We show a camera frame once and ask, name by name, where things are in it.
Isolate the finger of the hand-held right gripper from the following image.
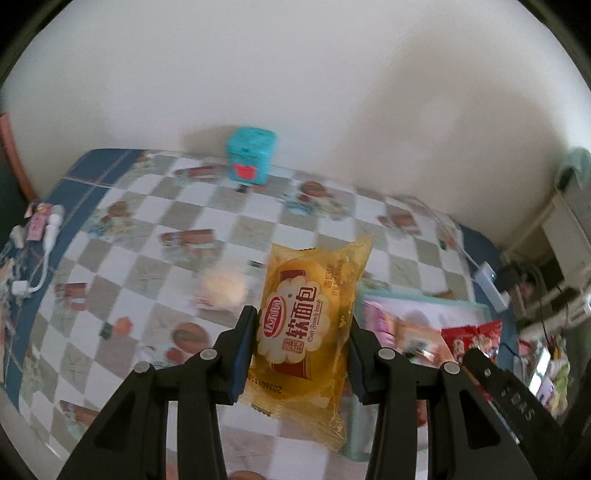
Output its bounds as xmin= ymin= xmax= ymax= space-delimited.
xmin=462 ymin=347 xmax=499 ymax=398

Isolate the checked printed tablecloth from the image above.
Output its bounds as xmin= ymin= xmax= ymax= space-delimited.
xmin=0 ymin=148 xmax=513 ymax=480

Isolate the clear packet with white bun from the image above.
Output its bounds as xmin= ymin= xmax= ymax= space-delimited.
xmin=203 ymin=264 xmax=251 ymax=311

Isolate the brown wooden chair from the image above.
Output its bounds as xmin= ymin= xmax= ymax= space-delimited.
xmin=0 ymin=113 xmax=37 ymax=200

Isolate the teal cloth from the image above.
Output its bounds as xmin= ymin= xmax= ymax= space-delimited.
xmin=556 ymin=147 xmax=591 ymax=188

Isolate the teal box with red print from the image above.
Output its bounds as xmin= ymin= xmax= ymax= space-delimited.
xmin=225 ymin=126 xmax=279 ymax=186

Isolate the red snack packet with figures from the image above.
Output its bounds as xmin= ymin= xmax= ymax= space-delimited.
xmin=441 ymin=320 xmax=504 ymax=366

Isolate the brick print bread packet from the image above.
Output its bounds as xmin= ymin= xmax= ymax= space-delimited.
xmin=392 ymin=318 xmax=454 ymax=366

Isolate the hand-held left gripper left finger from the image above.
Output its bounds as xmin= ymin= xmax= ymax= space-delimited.
xmin=55 ymin=305 xmax=258 ymax=480

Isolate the black plug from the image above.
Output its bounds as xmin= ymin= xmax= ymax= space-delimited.
xmin=498 ymin=267 xmax=523 ymax=292

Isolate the white shelf unit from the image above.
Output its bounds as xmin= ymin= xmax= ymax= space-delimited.
xmin=503 ymin=175 xmax=591 ymax=334

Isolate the teal rimmed tray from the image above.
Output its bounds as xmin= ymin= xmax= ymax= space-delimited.
xmin=344 ymin=288 xmax=494 ymax=463

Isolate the yellow bread packet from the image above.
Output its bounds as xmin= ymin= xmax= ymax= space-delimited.
xmin=242 ymin=234 xmax=374 ymax=452

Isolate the white charger cable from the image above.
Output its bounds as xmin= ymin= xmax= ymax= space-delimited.
xmin=10 ymin=205 xmax=66 ymax=297

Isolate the small pink packet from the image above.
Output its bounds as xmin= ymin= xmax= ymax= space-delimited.
xmin=24 ymin=202 xmax=52 ymax=241

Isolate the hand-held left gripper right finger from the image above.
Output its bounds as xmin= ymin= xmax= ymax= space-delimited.
xmin=348 ymin=318 xmax=539 ymax=480

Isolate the white power adapter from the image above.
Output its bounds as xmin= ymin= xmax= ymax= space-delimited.
xmin=473 ymin=262 xmax=509 ymax=311

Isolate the pink snack packet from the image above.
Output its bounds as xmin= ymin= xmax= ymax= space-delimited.
xmin=364 ymin=300 xmax=399 ymax=348

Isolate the pile of colourful packages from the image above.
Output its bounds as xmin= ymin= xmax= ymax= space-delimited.
xmin=517 ymin=336 xmax=574 ymax=417

